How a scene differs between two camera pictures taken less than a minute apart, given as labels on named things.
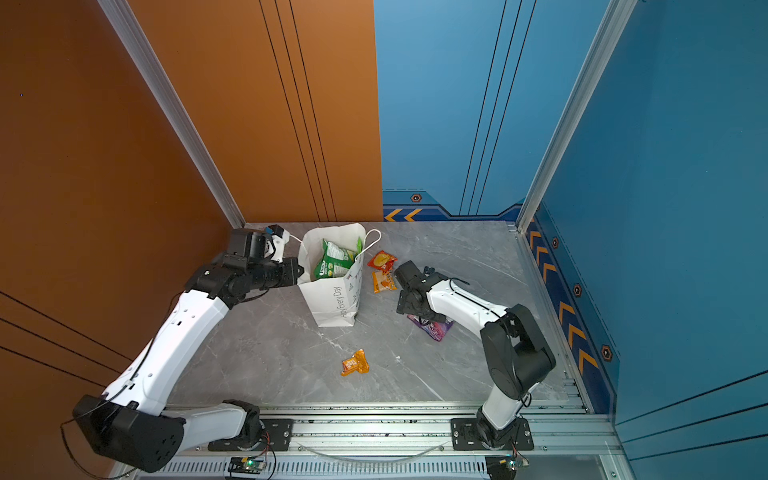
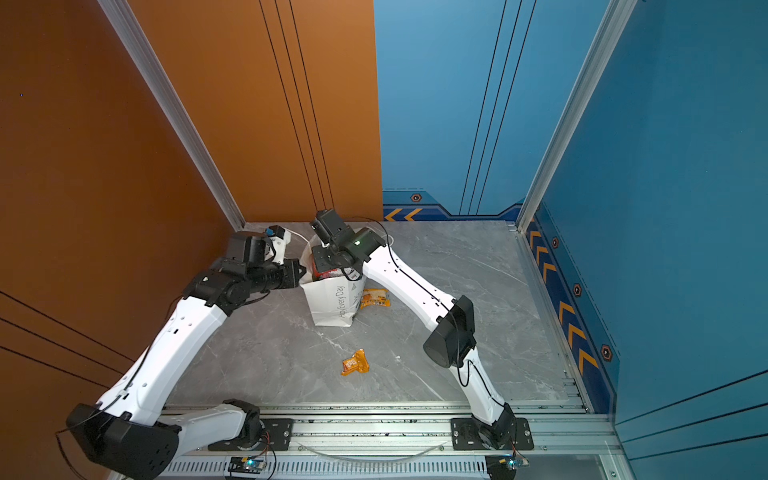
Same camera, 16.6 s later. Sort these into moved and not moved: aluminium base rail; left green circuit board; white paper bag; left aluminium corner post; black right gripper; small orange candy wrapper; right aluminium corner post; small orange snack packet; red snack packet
Moved: black right gripper; small orange snack packet; red snack packet
Not moved: left aluminium corner post; right aluminium corner post; white paper bag; left green circuit board; small orange candy wrapper; aluminium base rail
